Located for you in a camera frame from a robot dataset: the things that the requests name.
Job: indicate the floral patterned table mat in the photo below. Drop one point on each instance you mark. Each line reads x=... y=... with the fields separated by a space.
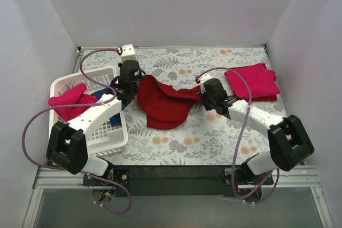
x=205 y=138

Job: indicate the blue t shirt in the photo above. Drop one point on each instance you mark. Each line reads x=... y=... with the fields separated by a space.
x=114 y=120

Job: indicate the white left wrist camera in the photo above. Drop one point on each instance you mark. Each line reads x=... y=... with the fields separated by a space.
x=127 y=55

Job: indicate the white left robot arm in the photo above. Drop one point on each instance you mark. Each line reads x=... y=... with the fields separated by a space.
x=67 y=146

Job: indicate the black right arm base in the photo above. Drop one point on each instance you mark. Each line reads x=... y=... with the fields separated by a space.
x=243 y=183

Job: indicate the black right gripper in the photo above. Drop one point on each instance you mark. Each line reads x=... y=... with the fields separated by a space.
x=204 y=99

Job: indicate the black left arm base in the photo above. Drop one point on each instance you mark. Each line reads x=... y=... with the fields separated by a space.
x=105 y=192

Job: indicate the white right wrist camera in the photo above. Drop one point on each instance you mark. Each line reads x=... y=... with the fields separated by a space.
x=203 y=78

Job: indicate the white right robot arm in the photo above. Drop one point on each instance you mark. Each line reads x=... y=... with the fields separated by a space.
x=289 y=143

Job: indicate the dark red t shirt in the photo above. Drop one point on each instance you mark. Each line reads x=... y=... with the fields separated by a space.
x=165 y=107
x=257 y=98

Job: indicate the folded pink t shirt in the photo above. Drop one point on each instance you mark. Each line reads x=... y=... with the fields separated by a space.
x=260 y=80

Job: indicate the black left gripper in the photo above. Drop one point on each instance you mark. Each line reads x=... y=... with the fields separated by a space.
x=140 y=76

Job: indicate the folded dark red t shirt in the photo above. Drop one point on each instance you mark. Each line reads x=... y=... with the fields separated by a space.
x=257 y=98

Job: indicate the crumpled pink t shirt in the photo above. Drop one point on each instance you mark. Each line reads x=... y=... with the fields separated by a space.
x=73 y=96

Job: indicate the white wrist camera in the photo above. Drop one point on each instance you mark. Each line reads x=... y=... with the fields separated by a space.
x=203 y=78
x=127 y=55

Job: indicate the white plastic laundry basket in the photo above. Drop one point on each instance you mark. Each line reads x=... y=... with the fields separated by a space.
x=107 y=139

